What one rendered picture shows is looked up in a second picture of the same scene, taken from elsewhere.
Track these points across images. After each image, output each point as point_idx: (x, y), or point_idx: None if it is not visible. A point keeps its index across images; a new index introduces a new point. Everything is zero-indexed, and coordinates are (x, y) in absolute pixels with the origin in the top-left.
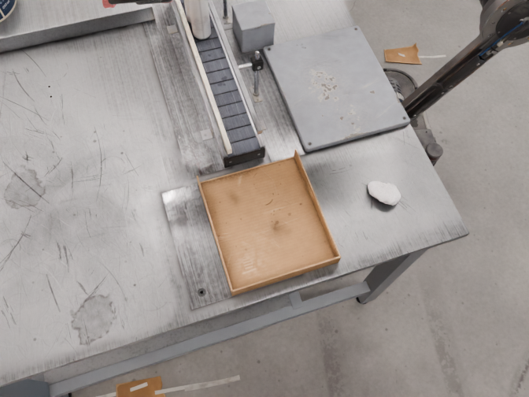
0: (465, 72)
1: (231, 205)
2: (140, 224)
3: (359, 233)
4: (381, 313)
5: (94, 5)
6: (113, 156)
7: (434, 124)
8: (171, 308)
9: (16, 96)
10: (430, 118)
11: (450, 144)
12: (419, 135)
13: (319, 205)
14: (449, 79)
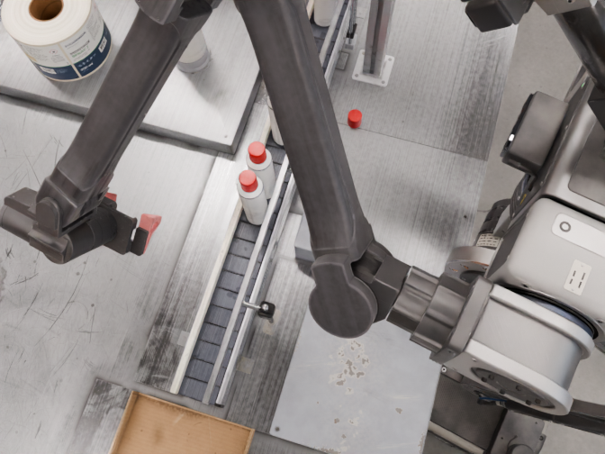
0: (583, 428)
1: (149, 443)
2: (55, 400)
3: None
4: None
5: (175, 111)
6: (83, 304)
7: (587, 394)
8: None
9: (44, 173)
10: (589, 385)
11: (588, 435)
12: (523, 421)
13: None
14: (565, 415)
